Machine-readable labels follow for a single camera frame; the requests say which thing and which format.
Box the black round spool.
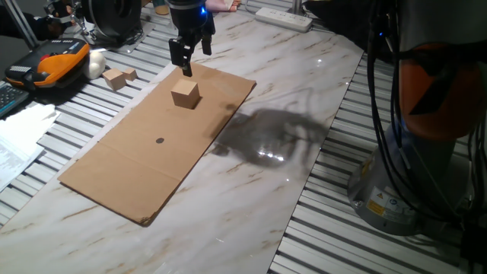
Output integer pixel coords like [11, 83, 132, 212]
[81, 0, 144, 39]

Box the pink cloth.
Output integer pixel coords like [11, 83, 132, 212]
[205, 0, 241, 13]

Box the black computer keyboard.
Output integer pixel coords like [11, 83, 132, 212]
[0, 81, 30, 118]

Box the thin metal rod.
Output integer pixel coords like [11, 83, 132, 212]
[70, 11, 98, 42]

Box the printed paper sheet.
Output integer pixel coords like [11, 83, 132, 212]
[0, 135, 46, 191]

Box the grey metal bar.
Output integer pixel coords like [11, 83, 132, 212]
[3, 0, 39, 49]

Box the orange and black teach pendant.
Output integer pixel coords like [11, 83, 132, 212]
[4, 37, 91, 91]

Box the brown cardboard sheet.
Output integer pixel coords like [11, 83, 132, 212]
[57, 60, 258, 228]

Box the white rounded soft object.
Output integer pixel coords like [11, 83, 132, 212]
[83, 50, 107, 80]

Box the tan and teal cup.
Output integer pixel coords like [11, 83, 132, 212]
[151, 0, 171, 16]

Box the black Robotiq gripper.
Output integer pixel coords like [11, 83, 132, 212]
[167, 0, 216, 78]

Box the white power strip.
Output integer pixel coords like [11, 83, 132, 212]
[254, 6, 314, 33]

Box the large wooden cube block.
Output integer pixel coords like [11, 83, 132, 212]
[170, 78, 202, 110]

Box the marble pattern board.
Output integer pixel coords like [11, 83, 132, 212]
[0, 7, 364, 274]

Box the medium wooden block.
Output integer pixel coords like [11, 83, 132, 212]
[101, 67, 127, 91]

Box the black bag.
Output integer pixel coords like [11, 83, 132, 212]
[304, 0, 381, 50]

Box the plain white paper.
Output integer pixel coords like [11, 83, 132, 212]
[0, 103, 61, 159]

